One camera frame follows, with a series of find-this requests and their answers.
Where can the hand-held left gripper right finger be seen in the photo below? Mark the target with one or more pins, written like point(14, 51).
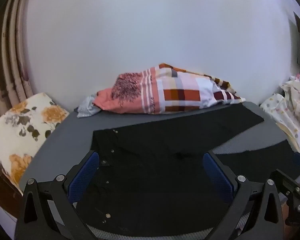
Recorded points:
point(216, 175)

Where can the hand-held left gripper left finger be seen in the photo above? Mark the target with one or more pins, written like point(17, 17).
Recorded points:
point(86, 172)

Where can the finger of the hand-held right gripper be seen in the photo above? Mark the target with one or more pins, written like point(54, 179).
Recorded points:
point(298, 212)
point(290, 183)

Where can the black pants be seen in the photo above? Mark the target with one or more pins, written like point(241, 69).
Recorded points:
point(152, 155)

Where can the grey mesh mat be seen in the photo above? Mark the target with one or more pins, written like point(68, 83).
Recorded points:
point(72, 135)

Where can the light blue striped cloth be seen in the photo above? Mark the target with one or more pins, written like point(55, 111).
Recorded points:
point(86, 107)

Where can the floral pillow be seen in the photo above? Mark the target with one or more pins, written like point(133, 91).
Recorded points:
point(22, 130)

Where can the white dotted bedding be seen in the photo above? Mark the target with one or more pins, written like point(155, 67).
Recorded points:
point(290, 105)

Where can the pink plaid blanket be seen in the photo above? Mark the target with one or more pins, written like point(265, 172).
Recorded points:
point(180, 92)

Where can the brown striped curtain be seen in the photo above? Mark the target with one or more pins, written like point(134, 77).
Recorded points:
point(7, 55)

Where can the brown wooden bed frame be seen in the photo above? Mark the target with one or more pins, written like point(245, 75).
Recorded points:
point(2, 192)

